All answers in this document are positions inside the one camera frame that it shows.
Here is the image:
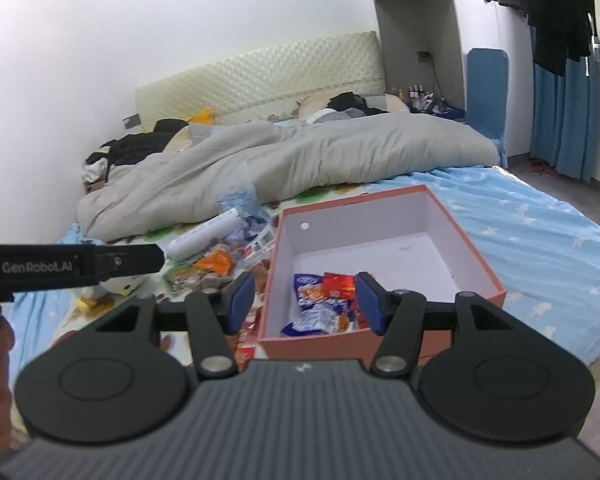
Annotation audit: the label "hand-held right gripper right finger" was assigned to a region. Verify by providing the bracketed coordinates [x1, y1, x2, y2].
[355, 271, 518, 377]

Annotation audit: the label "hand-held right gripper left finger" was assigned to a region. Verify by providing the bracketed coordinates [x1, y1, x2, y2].
[96, 272, 257, 378]

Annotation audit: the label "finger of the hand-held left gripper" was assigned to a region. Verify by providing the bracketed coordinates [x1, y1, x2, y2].
[97, 244, 165, 281]

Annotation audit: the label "orange snack packet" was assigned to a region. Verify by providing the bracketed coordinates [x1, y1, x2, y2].
[197, 247, 241, 278]

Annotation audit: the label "green snack packet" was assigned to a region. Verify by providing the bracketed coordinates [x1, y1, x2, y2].
[162, 262, 216, 296]

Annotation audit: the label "pink cardboard box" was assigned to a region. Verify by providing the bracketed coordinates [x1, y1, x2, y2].
[257, 184, 508, 361]

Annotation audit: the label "blue white plush penguin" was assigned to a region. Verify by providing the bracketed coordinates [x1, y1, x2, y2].
[77, 275, 153, 311]

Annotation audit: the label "red clear snack packet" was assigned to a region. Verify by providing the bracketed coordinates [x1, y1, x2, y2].
[225, 310, 266, 366]

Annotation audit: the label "white tube bottle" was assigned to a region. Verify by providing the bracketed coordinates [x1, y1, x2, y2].
[166, 211, 243, 262]

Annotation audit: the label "light blue plastic bag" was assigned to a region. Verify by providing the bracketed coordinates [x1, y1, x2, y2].
[217, 183, 263, 223]

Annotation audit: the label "black clothing pile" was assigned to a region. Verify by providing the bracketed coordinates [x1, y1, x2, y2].
[82, 119, 191, 183]

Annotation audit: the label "grey duvet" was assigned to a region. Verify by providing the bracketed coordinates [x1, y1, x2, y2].
[76, 111, 501, 242]

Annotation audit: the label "black garment on pillow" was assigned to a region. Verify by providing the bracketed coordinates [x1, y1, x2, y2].
[327, 91, 388, 116]

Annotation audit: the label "row of small bottles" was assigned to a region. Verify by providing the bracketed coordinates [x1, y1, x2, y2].
[397, 84, 448, 111]

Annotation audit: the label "cream quilted headboard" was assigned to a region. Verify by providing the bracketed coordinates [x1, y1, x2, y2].
[135, 30, 385, 126]

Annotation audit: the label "red slippers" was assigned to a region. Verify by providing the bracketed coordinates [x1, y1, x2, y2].
[527, 159, 566, 177]

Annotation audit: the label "blue covered chair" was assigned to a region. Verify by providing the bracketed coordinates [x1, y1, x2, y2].
[466, 47, 511, 168]

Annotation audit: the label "blue curtain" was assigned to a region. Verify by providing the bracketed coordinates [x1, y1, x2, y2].
[529, 25, 598, 183]

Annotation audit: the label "white wardrobe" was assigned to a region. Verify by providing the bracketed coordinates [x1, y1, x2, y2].
[365, 0, 471, 111]

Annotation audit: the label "dark hanging clothes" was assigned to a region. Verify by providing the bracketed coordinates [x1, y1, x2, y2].
[487, 0, 596, 77]

